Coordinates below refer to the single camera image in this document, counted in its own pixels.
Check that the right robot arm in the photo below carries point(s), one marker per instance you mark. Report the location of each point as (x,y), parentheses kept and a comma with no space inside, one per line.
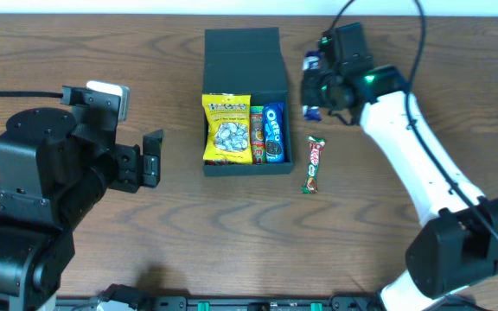
(457,246)

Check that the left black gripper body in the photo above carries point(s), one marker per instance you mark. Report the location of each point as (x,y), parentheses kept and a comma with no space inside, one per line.
(126,166)

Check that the yellow seed snack bag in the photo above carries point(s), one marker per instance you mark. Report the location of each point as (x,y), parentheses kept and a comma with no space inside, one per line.
(228,120)

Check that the purple Dairy Milk bar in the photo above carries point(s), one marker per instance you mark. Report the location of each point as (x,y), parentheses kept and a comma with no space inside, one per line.
(311,61)

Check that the black gift box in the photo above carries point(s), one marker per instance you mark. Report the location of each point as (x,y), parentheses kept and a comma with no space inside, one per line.
(248,61)

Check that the green Haribo gummy bag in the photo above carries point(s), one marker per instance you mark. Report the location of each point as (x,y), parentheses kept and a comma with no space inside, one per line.
(257,135)

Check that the red snack bag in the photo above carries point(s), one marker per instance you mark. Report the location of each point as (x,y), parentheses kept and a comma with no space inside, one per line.
(221,162)

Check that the blue Oreo cookie pack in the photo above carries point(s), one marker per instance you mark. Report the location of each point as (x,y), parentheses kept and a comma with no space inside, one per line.
(273,129)

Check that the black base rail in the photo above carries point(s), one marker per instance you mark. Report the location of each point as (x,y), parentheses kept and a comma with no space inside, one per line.
(121,297)

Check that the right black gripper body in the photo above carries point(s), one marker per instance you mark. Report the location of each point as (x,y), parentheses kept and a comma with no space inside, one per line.
(314,89)

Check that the KitKat chocolate bar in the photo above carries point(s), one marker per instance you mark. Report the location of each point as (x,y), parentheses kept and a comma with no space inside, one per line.
(316,146)

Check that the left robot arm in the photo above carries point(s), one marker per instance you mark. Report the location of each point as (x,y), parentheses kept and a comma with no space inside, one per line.
(56,164)

